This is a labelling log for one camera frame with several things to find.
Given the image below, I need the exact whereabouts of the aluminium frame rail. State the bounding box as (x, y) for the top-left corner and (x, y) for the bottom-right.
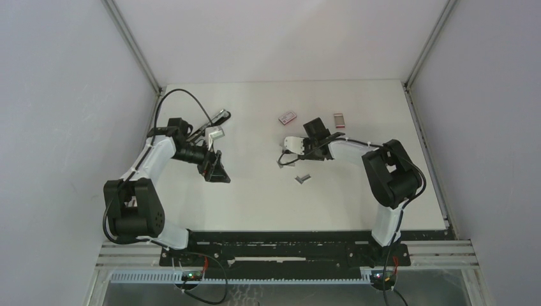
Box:
(96, 240), (479, 283)

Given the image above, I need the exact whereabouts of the red white staple box sleeve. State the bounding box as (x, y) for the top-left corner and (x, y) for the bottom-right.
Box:
(278, 111), (297, 126)

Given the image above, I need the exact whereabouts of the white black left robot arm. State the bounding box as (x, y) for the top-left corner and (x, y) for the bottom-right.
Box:
(102, 118), (230, 266)

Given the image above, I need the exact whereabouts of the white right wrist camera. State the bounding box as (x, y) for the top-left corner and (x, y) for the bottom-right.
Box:
(283, 136), (304, 156)

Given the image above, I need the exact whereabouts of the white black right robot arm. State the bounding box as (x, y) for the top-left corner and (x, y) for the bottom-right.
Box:
(283, 118), (427, 265)

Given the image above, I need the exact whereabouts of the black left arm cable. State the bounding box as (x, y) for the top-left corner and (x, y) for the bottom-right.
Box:
(102, 89), (212, 246)

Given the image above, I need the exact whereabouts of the open red staple box tray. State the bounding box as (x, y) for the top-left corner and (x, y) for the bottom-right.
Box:
(333, 113), (345, 129)

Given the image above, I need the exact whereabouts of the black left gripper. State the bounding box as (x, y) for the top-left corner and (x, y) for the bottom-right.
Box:
(170, 136), (230, 183)

